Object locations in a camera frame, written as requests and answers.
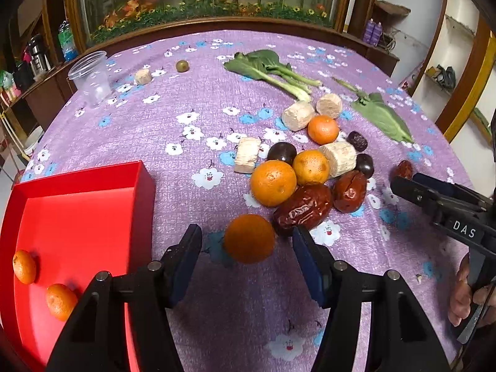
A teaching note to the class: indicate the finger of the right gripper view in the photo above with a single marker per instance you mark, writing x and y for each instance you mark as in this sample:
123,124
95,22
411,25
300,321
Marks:
421,189

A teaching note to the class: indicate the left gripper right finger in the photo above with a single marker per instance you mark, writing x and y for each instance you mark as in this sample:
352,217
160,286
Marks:
317,266

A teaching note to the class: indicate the clear plastic cup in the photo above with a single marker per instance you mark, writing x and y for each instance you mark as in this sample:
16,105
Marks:
90,76

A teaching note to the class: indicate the green plastic bottle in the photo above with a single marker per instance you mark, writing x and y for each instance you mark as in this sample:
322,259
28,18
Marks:
67,42

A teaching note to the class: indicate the purple floral tablecloth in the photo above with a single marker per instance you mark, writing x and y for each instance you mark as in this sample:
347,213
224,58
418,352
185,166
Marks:
226,122

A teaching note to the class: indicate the small green olive fruit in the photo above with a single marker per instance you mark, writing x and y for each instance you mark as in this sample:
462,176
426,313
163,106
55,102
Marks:
182,66

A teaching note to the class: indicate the dark plum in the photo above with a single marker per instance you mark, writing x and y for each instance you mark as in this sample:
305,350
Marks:
364,164
283,151

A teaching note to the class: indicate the dark plum left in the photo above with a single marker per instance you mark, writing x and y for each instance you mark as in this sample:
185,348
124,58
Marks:
283,151

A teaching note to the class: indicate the dark plum right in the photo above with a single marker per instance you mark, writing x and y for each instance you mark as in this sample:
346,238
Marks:
364,164

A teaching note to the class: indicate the purple bottles on shelf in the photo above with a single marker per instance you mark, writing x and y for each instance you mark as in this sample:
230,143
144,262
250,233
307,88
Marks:
372,33

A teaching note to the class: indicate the right hand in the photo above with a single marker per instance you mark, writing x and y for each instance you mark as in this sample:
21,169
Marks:
462,296

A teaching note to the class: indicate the dark orange tangerine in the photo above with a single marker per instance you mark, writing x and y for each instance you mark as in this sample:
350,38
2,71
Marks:
249,239

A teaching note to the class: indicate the green bok choy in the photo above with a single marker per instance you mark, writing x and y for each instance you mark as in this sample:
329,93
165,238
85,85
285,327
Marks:
265,66

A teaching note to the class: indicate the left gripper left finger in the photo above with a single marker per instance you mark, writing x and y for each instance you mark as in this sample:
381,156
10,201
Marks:
178,263

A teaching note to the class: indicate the steel thermos kettle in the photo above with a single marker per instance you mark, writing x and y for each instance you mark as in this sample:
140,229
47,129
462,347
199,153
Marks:
38,59

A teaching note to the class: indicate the large wrinkled red date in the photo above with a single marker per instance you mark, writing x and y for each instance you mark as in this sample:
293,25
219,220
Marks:
308,206

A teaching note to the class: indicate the small red date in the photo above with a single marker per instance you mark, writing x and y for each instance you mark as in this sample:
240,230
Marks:
404,169

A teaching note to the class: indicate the round red date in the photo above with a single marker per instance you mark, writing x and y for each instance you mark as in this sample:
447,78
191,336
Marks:
349,191

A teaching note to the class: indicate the beige yam chunk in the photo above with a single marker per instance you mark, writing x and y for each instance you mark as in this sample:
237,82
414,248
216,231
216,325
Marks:
298,115
330,105
246,155
342,157

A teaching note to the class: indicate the green leaf vegetable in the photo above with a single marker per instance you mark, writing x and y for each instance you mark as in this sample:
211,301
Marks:
371,106

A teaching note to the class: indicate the large orange tangerine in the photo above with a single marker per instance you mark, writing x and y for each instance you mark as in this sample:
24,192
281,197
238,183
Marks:
273,182

